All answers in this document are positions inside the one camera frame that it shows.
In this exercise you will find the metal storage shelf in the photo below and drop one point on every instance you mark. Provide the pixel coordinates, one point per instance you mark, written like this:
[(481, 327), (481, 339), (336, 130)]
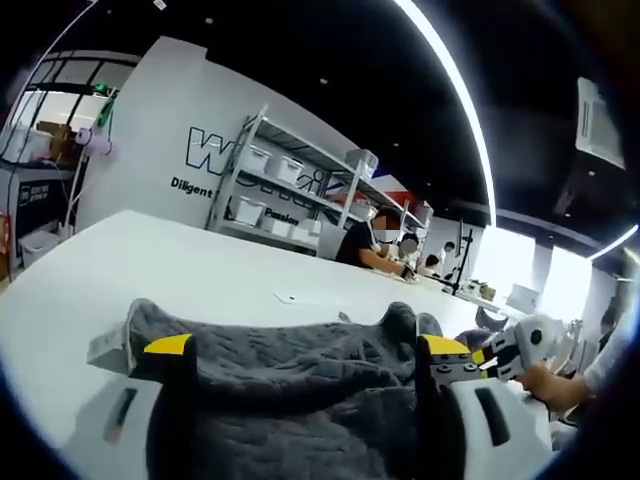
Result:
[(356, 192)]

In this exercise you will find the orange sign panel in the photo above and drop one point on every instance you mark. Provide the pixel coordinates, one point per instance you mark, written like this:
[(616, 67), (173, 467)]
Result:
[(4, 245)]

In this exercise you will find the grey towel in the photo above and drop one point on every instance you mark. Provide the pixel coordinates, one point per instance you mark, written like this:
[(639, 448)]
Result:
[(300, 360)]

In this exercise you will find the black cabinet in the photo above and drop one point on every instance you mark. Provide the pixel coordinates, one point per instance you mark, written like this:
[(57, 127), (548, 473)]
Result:
[(45, 200)]

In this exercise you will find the black curved device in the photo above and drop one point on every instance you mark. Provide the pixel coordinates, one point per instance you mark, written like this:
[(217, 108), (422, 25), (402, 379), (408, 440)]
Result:
[(492, 317)]

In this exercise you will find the white table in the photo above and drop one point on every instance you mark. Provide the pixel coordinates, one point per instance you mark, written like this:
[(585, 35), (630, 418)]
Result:
[(200, 270)]

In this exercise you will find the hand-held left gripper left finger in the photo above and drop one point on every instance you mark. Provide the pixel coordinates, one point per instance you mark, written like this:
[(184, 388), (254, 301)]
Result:
[(150, 430)]

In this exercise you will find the white stand pole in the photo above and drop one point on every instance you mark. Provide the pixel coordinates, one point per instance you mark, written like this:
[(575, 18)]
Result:
[(74, 195)]

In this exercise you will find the short ceiling light strip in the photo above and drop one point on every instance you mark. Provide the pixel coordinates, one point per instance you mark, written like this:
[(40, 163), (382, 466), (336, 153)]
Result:
[(615, 242)]

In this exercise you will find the cardboard box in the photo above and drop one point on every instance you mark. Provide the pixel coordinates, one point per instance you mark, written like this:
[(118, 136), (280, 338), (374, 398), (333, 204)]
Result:
[(55, 140)]

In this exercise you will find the white floor crate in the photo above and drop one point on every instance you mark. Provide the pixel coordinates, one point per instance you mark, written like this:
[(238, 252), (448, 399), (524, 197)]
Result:
[(37, 250)]

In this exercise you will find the white equipment box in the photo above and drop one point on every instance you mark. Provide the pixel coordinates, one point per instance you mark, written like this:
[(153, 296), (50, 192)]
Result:
[(25, 147)]

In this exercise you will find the black clamp stand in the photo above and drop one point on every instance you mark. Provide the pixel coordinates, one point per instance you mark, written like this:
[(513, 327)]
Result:
[(465, 255)]

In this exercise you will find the long ceiling light strip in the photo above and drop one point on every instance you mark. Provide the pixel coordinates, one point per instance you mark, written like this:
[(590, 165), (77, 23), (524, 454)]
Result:
[(465, 90)]

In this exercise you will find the white flat card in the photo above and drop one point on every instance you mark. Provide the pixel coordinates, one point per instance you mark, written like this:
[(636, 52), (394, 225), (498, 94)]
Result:
[(284, 297)]

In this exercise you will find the white small box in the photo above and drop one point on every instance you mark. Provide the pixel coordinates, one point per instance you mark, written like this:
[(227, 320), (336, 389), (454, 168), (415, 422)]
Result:
[(107, 347)]

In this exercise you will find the operator in white shirt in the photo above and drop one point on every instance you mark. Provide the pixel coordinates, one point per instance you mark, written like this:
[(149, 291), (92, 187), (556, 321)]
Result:
[(612, 365)]

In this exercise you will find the ceiling air conditioner vent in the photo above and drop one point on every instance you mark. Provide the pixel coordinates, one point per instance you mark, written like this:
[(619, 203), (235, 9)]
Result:
[(600, 125)]

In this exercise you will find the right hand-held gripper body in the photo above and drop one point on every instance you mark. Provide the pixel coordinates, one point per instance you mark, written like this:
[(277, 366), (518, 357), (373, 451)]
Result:
[(542, 340)]

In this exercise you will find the shelf with white bins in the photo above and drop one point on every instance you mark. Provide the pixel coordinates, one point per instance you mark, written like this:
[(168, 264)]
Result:
[(277, 165)]

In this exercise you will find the red blue wall banner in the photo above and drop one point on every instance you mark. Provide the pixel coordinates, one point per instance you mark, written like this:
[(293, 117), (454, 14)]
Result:
[(392, 185)]

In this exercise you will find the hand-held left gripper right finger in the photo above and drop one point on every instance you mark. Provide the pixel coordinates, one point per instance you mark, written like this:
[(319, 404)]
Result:
[(460, 430)]

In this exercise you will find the person's right hand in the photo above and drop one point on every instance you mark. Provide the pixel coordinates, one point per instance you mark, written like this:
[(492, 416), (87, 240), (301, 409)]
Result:
[(545, 385)]

